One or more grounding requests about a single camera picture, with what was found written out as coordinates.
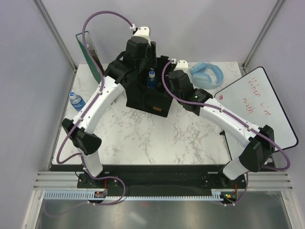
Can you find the black canvas bag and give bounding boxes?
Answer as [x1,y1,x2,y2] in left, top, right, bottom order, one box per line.
[125,55,173,117]

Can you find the blue label water bottle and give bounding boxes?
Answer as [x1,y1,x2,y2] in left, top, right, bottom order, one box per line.
[147,70,158,89]

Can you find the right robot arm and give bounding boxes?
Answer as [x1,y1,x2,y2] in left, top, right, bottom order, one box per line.
[166,70,275,188]

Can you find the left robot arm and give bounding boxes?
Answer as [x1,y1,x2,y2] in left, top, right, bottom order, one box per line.
[62,36,157,187]

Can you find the light blue headphones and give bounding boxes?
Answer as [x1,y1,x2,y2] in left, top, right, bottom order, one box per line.
[189,62,224,90]

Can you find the green file holder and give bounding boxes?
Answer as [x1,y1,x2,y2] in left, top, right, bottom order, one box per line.
[75,31,104,83]

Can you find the whiteboard with red writing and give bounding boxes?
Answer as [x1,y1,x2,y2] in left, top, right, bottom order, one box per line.
[214,67,298,150]

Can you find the water bottle on table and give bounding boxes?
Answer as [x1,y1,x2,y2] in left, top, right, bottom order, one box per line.
[69,92,86,111]

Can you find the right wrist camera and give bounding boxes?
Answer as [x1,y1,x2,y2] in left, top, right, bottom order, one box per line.
[172,59,189,73]

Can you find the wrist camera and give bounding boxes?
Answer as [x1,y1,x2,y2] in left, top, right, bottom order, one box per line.
[172,59,189,73]
[130,24,151,44]

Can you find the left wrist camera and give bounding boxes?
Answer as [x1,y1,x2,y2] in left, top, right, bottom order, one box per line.
[130,24,151,44]

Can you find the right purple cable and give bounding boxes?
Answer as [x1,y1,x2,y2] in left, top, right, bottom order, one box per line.
[162,59,290,207]

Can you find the purple cable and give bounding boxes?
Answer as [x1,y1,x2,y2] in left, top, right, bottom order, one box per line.
[44,10,136,218]
[162,59,290,207]

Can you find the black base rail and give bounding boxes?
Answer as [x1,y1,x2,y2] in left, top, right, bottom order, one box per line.
[51,165,250,196]

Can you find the left aluminium frame post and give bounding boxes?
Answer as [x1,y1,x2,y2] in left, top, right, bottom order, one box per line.
[33,0,78,71]

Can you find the aluminium frame post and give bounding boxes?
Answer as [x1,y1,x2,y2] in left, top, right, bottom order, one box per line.
[239,0,286,72]
[33,0,78,71]

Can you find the right aluminium frame post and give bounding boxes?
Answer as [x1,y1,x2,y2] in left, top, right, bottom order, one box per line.
[239,0,286,72]

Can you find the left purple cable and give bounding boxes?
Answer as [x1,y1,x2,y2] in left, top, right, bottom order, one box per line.
[44,10,136,218]

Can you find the white cable duct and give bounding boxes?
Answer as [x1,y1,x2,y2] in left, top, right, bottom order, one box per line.
[44,189,237,201]

